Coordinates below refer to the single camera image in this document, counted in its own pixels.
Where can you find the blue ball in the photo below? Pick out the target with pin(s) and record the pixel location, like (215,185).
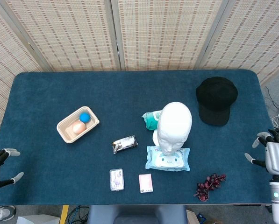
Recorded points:
(84,117)

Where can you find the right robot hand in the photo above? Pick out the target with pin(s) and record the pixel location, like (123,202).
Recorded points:
(278,158)

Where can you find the white foam mannequin head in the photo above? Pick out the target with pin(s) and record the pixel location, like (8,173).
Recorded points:
(174,121)

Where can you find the cardboard box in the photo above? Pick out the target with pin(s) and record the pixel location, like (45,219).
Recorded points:
(191,218)

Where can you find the pink pocket tissue pack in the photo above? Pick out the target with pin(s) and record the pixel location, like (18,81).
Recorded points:
(145,183)

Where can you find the woven bamboo screen panel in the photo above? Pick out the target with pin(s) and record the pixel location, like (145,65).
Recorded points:
(253,35)
(66,35)
(3,70)
(162,35)

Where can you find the beige plastic food container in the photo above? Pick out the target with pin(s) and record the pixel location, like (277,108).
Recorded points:
(66,133)

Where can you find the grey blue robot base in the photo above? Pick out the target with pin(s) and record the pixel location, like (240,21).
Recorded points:
(137,214)

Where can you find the small black carton box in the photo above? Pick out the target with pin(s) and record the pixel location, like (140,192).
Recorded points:
(125,144)

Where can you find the black cap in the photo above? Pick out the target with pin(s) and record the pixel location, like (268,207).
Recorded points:
(216,98)

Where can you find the grey sneaker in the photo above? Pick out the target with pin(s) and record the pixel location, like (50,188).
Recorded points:
(0,213)

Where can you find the green wet wipes pack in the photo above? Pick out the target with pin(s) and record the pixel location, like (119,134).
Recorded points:
(150,122)

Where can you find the peach coloured ball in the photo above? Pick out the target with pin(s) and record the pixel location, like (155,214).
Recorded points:
(78,127)

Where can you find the dark purple grape bunch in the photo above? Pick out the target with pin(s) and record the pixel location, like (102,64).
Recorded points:
(210,184)

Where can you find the light blue cartoon wipes pack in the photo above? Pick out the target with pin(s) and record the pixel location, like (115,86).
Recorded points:
(167,163)

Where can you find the white paper sheet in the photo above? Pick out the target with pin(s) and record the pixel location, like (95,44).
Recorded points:
(36,219)

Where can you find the yellow bar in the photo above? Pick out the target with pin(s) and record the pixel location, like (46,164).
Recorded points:
(64,214)

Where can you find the clear plastic box purple label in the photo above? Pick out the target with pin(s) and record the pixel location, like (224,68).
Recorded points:
(116,179)

